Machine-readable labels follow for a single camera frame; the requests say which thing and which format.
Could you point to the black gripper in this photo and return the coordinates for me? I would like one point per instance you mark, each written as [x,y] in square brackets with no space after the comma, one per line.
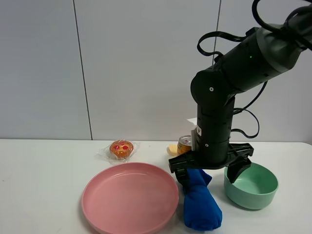
[235,156]

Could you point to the blue towel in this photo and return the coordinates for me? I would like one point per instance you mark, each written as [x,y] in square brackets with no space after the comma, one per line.
[200,211]

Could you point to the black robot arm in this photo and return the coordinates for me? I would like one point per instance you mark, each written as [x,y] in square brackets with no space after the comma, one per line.
[263,53]

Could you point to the gold energy drink can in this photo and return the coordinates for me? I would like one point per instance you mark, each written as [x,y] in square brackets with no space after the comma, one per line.
[184,144]

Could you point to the green plastic bowl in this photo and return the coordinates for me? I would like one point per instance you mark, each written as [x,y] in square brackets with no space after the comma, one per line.
[254,189]

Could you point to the pink plastic plate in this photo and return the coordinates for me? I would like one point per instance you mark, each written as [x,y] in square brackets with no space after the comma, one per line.
[130,198]

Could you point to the wrapped muffin with red topping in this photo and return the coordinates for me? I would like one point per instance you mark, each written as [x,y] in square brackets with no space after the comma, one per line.
[118,152]

